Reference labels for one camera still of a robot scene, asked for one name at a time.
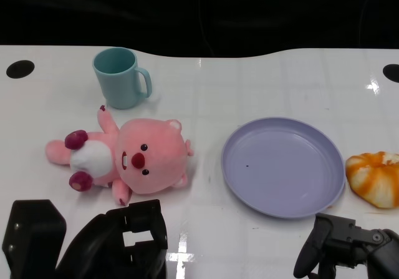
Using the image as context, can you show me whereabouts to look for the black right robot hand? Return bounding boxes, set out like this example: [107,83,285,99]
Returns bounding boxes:
[292,213,399,279]

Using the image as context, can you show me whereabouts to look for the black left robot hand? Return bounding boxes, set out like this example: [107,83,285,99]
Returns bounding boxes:
[2,198,170,279]

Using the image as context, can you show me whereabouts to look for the pink plush beaver doll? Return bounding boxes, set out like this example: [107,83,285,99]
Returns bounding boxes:
[45,104,196,207]

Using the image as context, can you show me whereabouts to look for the lavender plastic plate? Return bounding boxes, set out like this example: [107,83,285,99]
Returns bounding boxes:
[220,116,347,220]

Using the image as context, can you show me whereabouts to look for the orange striped toy bread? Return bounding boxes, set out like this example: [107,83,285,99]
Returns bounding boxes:
[345,150,399,210]

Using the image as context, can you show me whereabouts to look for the light blue plastic mug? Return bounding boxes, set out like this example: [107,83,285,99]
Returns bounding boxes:
[92,47,153,110]

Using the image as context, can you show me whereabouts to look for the black round table grommet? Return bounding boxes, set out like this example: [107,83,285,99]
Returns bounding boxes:
[6,59,36,81]
[382,63,399,84]

